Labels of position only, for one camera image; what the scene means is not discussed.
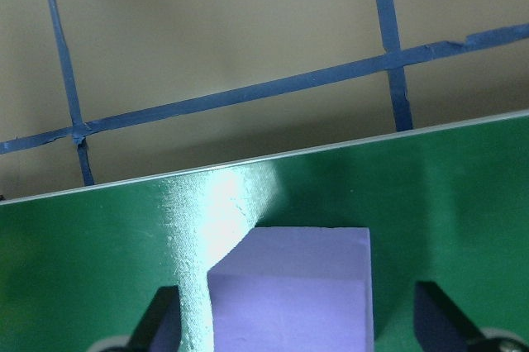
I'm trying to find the purple foam block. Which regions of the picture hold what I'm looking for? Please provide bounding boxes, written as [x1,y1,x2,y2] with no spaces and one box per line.
[206,226,375,352]

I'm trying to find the green conveyor belt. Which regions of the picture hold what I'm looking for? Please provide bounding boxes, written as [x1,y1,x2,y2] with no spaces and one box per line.
[0,109,529,352]

